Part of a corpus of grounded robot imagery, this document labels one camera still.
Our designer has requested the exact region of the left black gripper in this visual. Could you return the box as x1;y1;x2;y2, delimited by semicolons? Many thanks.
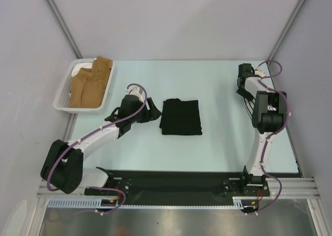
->
129;98;161;123

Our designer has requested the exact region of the black tank top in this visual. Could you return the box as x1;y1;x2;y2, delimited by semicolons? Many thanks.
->
159;99;202;136

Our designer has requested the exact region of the striped white tank top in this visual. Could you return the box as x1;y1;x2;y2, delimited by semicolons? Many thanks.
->
242;96;284;118

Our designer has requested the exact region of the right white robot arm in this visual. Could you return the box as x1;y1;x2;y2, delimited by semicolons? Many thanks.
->
236;63;289;176

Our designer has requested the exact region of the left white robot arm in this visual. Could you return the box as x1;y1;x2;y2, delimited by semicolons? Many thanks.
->
40;84;161;195

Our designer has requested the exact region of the brown tank top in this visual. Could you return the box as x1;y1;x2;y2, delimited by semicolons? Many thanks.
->
69;56;113;108

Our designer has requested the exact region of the white plastic basket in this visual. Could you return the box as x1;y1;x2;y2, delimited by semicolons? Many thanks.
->
53;58;115;114

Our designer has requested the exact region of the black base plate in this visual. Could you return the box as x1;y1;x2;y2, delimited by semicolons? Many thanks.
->
82;168;303;207

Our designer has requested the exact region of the slotted cable duct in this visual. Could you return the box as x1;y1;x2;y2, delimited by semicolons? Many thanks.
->
47;198;257;210

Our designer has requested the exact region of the aluminium frame rail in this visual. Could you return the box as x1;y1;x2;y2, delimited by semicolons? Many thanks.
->
36;178;320;199

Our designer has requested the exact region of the right aluminium corner post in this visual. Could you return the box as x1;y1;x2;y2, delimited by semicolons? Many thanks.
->
267;0;308;66

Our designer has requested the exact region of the aluminium corner post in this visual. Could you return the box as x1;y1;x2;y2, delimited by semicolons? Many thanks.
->
267;0;308;66
44;0;82;59

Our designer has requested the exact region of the left aluminium corner post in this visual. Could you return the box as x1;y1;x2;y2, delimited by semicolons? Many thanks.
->
44;0;82;59

